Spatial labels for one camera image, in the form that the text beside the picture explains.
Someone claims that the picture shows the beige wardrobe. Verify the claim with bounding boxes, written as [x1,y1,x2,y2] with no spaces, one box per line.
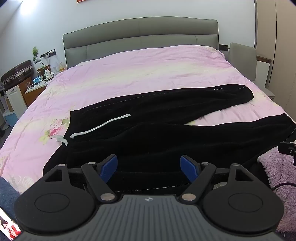
[254,0,296,114]

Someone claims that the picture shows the small green plant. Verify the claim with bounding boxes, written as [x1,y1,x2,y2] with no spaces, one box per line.
[32,46,40,64]

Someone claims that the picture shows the pink floral bedspread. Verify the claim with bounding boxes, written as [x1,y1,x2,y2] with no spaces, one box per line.
[0,44,296,194]

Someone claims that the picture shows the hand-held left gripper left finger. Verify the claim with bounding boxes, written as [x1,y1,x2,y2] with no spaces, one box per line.
[43,154,118,203]

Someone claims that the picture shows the white cabinet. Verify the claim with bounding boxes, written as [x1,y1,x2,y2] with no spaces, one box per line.
[6,84,28,116]

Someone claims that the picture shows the black cable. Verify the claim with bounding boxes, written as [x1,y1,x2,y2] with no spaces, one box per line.
[270,183,296,193]

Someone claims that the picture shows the blue bin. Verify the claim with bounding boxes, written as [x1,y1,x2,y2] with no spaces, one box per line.
[3,111,19,128]

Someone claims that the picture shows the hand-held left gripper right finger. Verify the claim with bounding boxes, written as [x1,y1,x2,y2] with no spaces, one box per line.
[180,154,255,203]

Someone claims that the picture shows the dark brown suitcase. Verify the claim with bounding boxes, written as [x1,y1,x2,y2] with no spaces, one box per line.
[0,60,36,90]

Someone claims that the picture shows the white nightstand with brown top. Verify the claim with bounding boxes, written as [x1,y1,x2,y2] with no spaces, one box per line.
[256,55,272,89]

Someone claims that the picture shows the black wall socket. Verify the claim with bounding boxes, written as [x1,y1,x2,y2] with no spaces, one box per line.
[40,49,57,58]

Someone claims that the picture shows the purple fuzzy blanket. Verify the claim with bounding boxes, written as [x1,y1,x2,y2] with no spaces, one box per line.
[257,148,296,234]

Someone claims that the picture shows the person's blue jeans leg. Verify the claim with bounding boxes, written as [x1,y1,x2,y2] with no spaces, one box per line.
[0,176,24,220]

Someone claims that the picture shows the black pants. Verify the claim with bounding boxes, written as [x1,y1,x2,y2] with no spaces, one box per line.
[43,84,296,194]

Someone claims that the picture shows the grey padded headboard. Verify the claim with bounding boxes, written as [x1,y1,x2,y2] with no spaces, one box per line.
[62,17,219,69]

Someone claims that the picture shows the smartphone with lit screen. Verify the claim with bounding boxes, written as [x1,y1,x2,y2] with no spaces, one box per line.
[0,206,23,241]

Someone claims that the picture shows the wooden nightstand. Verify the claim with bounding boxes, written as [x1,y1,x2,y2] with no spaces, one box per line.
[24,80,49,107]

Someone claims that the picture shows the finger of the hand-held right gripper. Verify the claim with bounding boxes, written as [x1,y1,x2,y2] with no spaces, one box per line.
[278,141,296,166]

